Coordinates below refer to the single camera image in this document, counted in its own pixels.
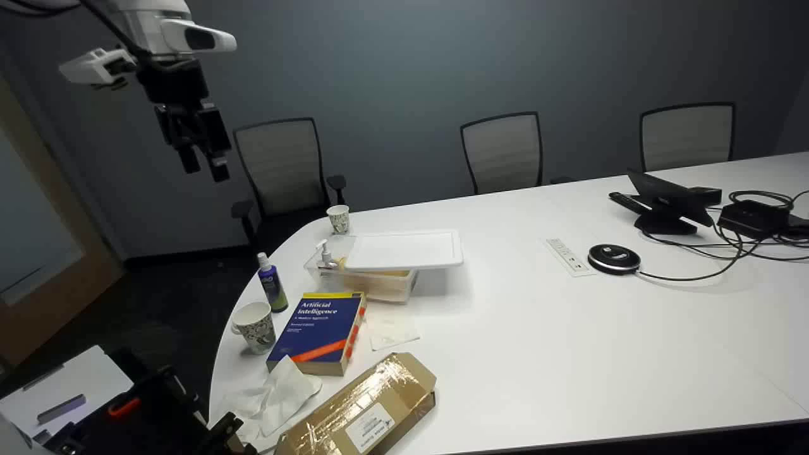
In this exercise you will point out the blue spray bottle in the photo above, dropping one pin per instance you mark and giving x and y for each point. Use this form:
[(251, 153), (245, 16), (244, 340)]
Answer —
[(272, 284)]

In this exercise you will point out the black orange clamp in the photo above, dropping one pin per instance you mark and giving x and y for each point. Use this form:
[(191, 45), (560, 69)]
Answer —
[(144, 402)]

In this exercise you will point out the clear plastic lunchbox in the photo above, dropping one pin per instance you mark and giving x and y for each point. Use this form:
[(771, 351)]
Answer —
[(384, 287)]

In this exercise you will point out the round black speakerphone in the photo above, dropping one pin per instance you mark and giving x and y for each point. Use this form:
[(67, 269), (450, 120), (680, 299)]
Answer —
[(613, 258)]

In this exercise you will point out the brown cardboard package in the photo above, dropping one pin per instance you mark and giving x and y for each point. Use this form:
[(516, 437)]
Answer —
[(369, 414)]

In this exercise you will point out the patterned paper cup far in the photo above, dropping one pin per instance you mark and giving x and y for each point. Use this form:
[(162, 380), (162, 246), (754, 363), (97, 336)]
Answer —
[(339, 217)]

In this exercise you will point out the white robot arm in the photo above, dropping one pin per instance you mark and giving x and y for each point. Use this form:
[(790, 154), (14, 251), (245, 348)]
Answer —
[(157, 43)]

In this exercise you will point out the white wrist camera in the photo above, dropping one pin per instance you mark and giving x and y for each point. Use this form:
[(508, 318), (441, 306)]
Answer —
[(100, 66)]

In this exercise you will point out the patterned paper cup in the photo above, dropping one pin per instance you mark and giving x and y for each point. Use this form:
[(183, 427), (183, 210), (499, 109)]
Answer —
[(253, 322), (339, 217)]

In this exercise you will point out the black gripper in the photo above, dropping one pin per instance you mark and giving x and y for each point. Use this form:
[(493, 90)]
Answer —
[(184, 114)]

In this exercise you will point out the patterned paper cup near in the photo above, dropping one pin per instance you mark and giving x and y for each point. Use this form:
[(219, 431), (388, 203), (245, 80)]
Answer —
[(253, 322)]

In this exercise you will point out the black cable box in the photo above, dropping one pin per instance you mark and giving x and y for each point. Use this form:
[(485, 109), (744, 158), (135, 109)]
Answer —
[(758, 216)]

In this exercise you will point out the white paper sheet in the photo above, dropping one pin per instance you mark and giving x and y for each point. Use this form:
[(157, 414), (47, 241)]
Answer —
[(88, 373)]

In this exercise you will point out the clear sanitizer bottle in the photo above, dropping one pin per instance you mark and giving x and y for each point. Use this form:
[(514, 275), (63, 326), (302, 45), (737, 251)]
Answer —
[(325, 255)]

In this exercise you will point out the grey marker pen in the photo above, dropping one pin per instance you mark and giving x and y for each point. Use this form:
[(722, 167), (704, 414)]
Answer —
[(59, 409)]

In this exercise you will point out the blue yellow book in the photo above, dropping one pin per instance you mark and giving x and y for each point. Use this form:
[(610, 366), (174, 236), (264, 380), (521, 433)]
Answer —
[(321, 332)]

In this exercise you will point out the white lunchbox lid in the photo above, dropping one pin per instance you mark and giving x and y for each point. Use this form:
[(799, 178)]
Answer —
[(404, 251)]

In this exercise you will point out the white remote control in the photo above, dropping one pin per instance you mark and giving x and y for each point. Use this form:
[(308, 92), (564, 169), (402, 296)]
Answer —
[(567, 255)]

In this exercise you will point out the black conference phone device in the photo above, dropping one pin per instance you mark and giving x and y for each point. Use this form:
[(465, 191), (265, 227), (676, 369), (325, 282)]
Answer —
[(666, 207)]

